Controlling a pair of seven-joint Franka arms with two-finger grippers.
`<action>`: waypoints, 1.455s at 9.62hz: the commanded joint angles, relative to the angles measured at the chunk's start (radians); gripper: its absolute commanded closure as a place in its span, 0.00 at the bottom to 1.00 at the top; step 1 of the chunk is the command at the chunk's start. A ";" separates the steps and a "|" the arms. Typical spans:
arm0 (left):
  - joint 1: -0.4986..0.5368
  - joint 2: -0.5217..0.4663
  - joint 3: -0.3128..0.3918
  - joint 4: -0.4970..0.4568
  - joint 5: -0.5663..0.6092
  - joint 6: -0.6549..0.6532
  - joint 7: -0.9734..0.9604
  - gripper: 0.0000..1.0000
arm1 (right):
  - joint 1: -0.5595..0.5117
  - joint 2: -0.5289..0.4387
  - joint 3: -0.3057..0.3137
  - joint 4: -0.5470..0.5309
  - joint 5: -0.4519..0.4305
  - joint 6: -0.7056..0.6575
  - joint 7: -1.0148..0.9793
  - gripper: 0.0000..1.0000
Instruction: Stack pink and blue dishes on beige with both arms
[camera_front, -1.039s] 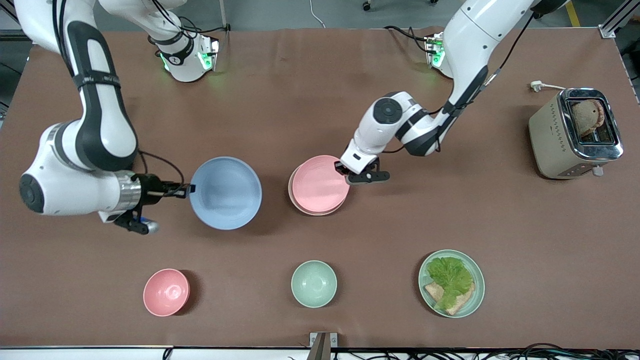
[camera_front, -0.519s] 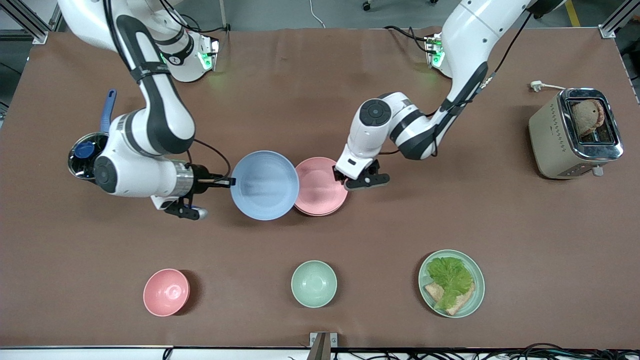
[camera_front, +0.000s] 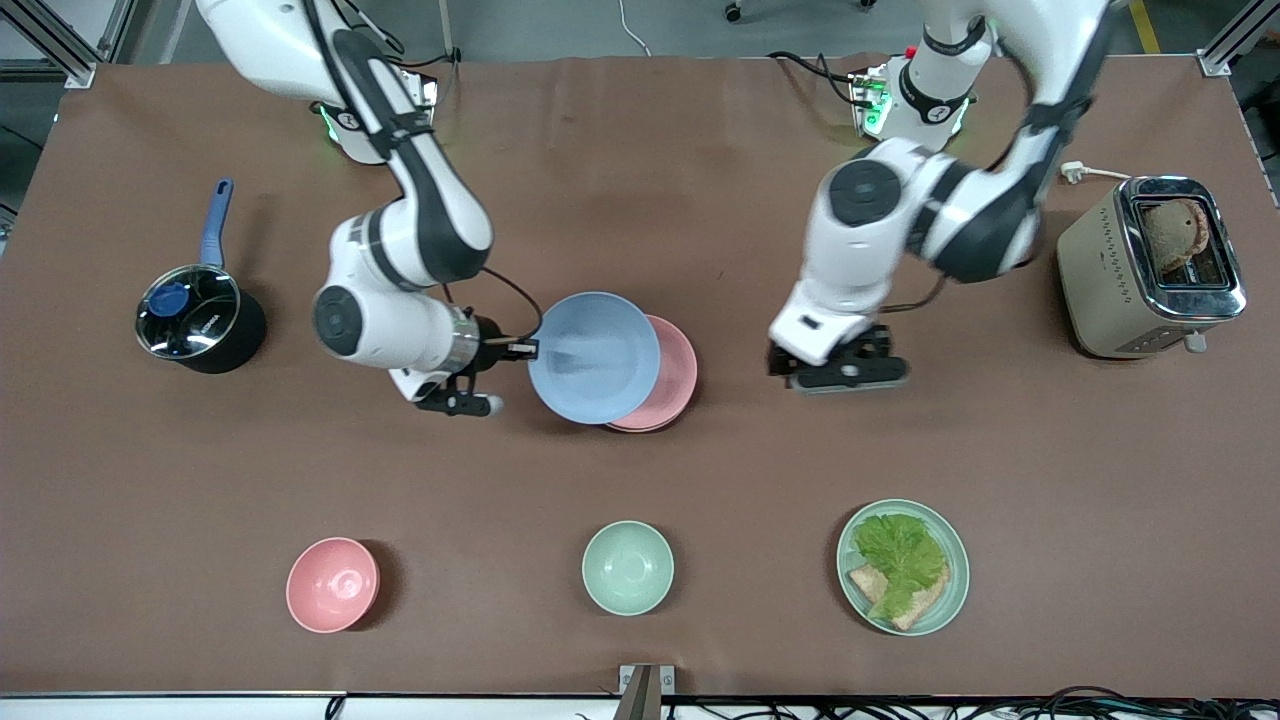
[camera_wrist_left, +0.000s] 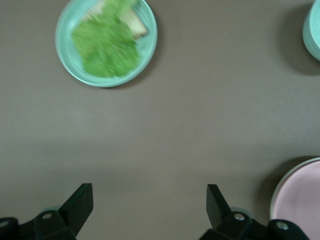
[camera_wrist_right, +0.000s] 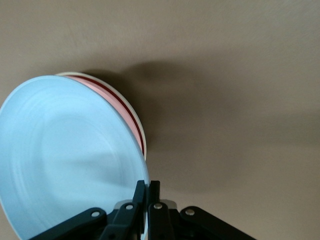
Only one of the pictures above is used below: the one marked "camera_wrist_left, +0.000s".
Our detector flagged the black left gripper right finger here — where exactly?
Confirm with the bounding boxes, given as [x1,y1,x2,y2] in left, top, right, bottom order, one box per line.
[199,183,269,240]

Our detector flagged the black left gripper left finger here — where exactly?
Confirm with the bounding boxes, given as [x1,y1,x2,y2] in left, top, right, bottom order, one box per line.
[17,183,94,240]

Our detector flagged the pink plate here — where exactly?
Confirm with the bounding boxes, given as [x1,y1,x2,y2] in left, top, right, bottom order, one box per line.
[271,159,320,240]

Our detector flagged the beige plate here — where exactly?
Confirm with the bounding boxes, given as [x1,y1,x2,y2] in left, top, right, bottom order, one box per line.
[269,156,320,222]

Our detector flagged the brown table cover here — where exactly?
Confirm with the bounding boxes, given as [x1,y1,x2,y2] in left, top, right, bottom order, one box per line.
[0,0,320,240]

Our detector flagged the green plate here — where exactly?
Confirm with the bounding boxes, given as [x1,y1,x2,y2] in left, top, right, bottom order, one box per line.
[54,0,159,89]

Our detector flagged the green lettuce leaf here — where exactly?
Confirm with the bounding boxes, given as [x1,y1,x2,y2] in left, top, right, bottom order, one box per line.
[71,0,141,78]

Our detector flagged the bread slice under lettuce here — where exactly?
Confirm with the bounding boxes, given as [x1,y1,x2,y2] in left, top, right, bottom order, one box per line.
[83,0,149,41]

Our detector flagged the green bowl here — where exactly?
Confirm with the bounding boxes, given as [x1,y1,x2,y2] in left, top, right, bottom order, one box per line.
[302,0,320,62]

